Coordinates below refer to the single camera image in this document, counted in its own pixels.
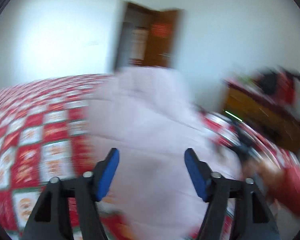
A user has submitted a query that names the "light pink quilted jacket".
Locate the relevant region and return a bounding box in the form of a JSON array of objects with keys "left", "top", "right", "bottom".
[{"left": 88, "top": 67, "right": 241, "bottom": 239}]

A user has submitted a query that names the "person right hand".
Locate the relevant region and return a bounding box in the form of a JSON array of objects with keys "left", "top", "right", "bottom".
[{"left": 242, "top": 159, "right": 284, "bottom": 190}]

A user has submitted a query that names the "wooden dresser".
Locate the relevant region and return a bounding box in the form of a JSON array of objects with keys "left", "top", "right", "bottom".
[{"left": 222, "top": 81, "right": 300, "bottom": 155}]

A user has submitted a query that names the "black bag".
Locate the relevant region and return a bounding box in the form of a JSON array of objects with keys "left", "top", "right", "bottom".
[{"left": 256, "top": 70, "right": 286, "bottom": 96}]

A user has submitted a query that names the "red christmas patterned bedspread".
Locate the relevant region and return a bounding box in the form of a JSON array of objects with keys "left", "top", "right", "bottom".
[{"left": 0, "top": 74, "right": 300, "bottom": 239}]

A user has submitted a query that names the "red paper door decoration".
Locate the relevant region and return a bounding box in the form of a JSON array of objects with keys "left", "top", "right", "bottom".
[{"left": 151, "top": 23, "right": 172, "bottom": 38}]

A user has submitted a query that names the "brown wooden door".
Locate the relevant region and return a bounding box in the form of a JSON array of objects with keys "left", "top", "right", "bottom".
[{"left": 142, "top": 9, "right": 184, "bottom": 68}]

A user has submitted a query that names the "dark wooden door frame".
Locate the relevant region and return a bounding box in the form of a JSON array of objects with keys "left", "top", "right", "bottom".
[{"left": 113, "top": 1, "right": 160, "bottom": 72}]

